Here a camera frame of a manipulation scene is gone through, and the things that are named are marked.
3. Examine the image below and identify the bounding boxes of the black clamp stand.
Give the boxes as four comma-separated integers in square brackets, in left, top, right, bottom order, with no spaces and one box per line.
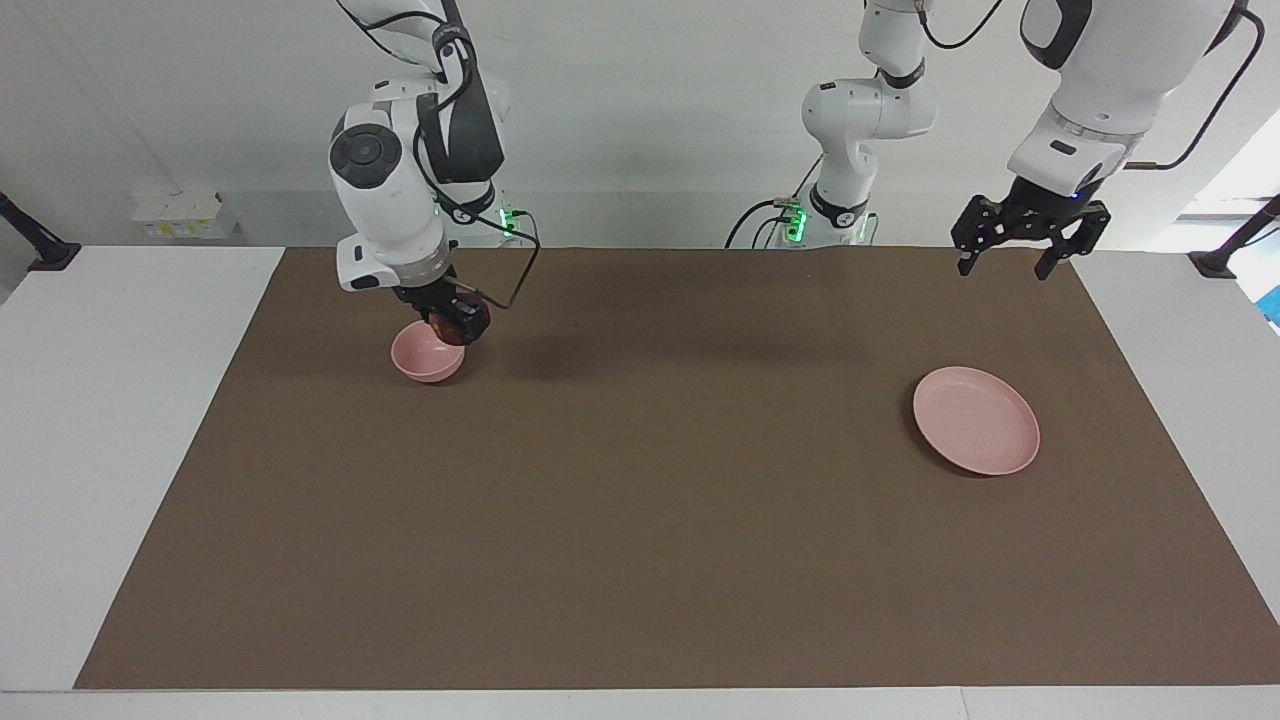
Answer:
[1187,194,1280,280]
[0,191,82,273]

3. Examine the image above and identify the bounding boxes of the pink plate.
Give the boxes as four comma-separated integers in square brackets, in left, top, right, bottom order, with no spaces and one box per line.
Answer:
[911,365,1042,479]

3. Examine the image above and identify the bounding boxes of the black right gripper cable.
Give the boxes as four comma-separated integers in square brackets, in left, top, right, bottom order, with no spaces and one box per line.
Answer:
[412,20,543,312]

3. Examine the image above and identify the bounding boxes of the white wall power strip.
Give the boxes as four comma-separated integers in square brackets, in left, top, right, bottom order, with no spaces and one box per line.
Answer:
[132,189,240,242]

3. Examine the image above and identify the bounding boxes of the pink bowl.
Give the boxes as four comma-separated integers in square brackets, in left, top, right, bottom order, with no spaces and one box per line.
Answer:
[390,320,468,385]

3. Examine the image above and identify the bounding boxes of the brown table mat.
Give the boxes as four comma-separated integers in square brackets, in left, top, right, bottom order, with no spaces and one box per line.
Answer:
[74,246,1280,692]

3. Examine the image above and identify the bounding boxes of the dark red apple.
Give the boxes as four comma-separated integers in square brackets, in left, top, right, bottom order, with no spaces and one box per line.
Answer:
[429,304,492,348]

